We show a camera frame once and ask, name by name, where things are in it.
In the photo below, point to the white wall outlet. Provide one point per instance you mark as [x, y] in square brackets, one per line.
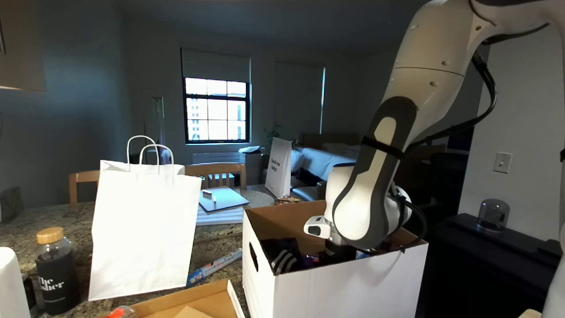
[502, 161]

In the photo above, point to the wooden chair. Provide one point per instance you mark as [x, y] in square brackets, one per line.
[215, 168]
[82, 176]

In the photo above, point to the white cardboard box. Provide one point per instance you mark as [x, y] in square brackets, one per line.
[354, 289]

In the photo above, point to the large grid window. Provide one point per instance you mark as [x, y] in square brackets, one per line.
[216, 108]

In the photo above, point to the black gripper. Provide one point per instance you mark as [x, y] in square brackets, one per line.
[345, 250]

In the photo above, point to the black low cabinet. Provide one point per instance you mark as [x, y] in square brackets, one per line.
[488, 271]

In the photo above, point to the dark jar with wooden lid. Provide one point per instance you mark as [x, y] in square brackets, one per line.
[54, 276]

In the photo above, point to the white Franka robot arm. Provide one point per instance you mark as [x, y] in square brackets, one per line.
[425, 59]

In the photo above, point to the white window blind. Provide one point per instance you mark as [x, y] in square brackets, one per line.
[216, 64]

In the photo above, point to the glass dome jar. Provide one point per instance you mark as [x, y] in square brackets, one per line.
[494, 214]

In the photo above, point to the dark sofa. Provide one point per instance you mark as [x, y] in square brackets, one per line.
[320, 165]

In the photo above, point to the black white striped item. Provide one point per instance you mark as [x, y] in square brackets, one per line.
[285, 262]

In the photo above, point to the white bag with print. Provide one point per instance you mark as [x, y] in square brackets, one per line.
[278, 168]

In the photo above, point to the brown cardboard box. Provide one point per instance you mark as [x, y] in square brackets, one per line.
[200, 301]

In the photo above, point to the white countertop appliance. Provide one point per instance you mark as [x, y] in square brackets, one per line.
[11, 289]

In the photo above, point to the blue snack packet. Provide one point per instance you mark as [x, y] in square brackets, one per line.
[213, 267]

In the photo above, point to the pale flat box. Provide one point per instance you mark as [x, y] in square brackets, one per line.
[223, 199]

